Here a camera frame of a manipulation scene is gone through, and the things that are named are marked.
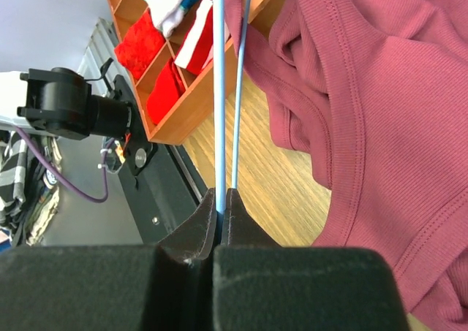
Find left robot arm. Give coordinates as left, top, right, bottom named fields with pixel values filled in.
left=1, top=67, right=134, bottom=140

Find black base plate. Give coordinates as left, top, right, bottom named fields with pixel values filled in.
left=113, top=75, right=207, bottom=243

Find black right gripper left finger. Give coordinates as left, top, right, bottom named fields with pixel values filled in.
left=1, top=190, right=216, bottom=330

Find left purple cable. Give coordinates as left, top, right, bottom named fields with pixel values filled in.
left=12, top=126, right=114, bottom=204

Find maroon tank top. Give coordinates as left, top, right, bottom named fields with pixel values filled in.
left=244, top=0, right=467, bottom=330

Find light blue wire hanger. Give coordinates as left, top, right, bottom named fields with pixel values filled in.
left=213, top=0, right=251, bottom=220

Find red white striped socks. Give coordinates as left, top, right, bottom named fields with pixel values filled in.
left=174, top=0, right=214, bottom=75

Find red cloth in tray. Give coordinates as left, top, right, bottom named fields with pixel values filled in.
left=114, top=9, right=165, bottom=80
left=146, top=58, right=186, bottom=125

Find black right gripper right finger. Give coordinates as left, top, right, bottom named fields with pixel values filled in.
left=213, top=189, right=409, bottom=330

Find wooden compartment tray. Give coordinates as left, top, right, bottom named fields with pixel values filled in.
left=103, top=0, right=290, bottom=146

